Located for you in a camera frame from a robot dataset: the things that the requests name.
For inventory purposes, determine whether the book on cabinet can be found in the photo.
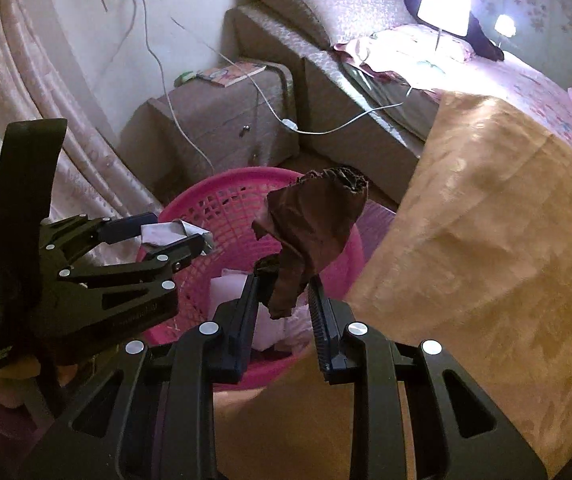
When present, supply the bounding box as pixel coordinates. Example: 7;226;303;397
197;62;266;88

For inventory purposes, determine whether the grey paper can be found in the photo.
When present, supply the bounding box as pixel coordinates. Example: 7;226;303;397
141;219;215;256

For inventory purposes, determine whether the grey upholstered bed frame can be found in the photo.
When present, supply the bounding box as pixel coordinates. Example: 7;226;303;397
225;1;438;202

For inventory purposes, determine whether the left hand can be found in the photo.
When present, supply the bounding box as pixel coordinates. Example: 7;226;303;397
0;346;80;411

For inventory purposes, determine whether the brown paper bag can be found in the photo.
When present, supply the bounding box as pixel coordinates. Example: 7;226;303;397
251;166;368;320

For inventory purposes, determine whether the glowing white table lamp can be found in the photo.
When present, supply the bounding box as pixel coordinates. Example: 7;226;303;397
417;0;472;50

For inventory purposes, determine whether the pink plastic basket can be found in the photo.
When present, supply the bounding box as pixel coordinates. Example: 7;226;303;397
144;167;368;389

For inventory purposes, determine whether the grey bedside cabinet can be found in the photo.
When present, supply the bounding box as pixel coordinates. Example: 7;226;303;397
120;64;299;204

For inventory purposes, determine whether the floral white bed sheet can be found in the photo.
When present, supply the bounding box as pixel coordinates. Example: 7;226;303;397
333;24;572;148

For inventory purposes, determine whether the golden yellow bed blanket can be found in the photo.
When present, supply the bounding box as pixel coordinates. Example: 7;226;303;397
212;90;572;480

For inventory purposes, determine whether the white power cable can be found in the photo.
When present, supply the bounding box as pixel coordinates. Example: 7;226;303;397
128;0;415;137

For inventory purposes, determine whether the white printed plastic wrapper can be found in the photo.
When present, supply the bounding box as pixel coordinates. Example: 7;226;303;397
275;290;314;354

